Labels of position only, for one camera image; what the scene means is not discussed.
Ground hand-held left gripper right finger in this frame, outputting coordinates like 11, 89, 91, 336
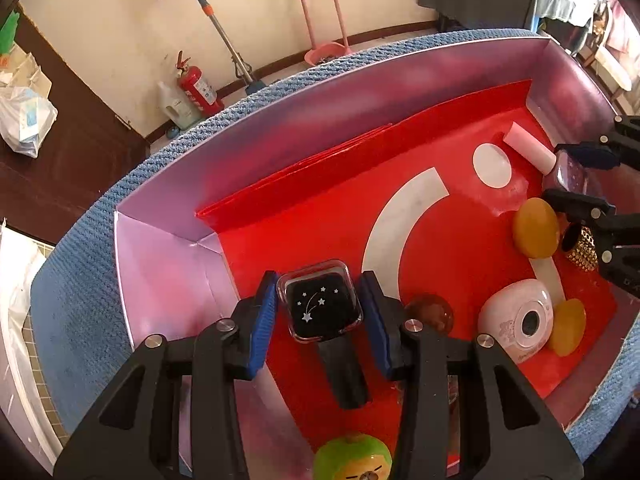
360, 270, 586, 480

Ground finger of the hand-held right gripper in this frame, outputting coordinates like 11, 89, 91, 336
542, 187, 640, 296
555, 115, 640, 171

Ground pink curtain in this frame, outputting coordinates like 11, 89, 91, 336
602, 0, 640, 56

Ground small amber stone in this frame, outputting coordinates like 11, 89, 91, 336
545, 298, 587, 357

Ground white plastic bag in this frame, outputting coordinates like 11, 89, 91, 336
0, 86, 58, 158

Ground white paper bags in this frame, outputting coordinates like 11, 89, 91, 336
0, 42, 52, 101

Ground pink lip gloss tube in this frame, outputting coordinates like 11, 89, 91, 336
502, 121, 557, 175

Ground white plastic sheet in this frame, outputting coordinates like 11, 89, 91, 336
0, 220, 61, 461

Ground white plastic jug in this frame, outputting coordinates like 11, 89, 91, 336
157, 80, 201, 131

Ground dark star nail polish bottle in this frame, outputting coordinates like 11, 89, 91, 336
276, 258, 371, 409

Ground green plush toy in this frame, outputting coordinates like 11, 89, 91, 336
0, 10, 21, 56

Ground red glossy ball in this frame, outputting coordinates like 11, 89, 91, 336
404, 294, 455, 335

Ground purple cardboard box red bottom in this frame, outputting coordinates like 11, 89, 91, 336
114, 35, 640, 480

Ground green yellow toy figure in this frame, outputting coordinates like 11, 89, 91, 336
312, 434, 393, 480

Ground pink round toy camera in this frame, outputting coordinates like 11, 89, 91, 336
477, 278, 555, 365

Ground gold studded ring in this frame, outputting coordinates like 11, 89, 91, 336
561, 225, 601, 272

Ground pink dustpan with handle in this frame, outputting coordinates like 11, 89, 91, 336
304, 0, 353, 67

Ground mop with orange grip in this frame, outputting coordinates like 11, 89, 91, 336
172, 0, 268, 96

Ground dark wooden door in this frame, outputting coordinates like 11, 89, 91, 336
0, 5, 151, 246

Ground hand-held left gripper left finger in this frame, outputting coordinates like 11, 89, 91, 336
52, 270, 278, 480

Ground red fire extinguisher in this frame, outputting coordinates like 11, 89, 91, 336
176, 51, 225, 118

